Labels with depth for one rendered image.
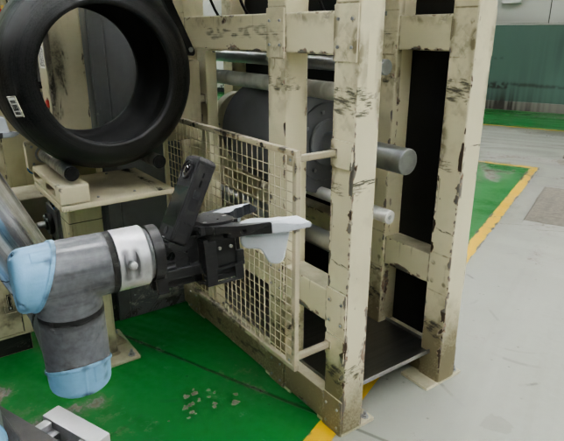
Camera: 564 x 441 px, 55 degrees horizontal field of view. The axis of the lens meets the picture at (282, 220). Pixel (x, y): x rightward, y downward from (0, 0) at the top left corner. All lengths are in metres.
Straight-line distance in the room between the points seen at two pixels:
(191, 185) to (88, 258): 0.15
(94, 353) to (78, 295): 0.08
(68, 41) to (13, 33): 0.42
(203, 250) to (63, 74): 1.47
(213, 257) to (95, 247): 0.14
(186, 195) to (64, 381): 0.26
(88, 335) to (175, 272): 0.13
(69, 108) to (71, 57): 0.17
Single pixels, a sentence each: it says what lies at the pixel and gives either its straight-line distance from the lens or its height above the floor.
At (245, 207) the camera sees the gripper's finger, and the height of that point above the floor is 1.06.
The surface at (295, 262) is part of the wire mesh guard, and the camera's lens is 1.57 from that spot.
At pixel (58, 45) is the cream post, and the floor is 1.26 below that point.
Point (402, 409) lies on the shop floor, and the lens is 2.14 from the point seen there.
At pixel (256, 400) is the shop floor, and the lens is 2.14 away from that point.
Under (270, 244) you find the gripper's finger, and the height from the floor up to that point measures 1.05.
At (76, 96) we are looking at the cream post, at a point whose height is 1.09.
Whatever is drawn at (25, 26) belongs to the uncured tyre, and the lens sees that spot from 1.68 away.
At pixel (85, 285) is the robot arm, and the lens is 0.65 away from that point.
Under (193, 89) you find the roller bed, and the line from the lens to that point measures 2.19.
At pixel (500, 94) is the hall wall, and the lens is 10.47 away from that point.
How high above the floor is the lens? 1.31
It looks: 19 degrees down
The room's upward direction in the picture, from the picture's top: straight up
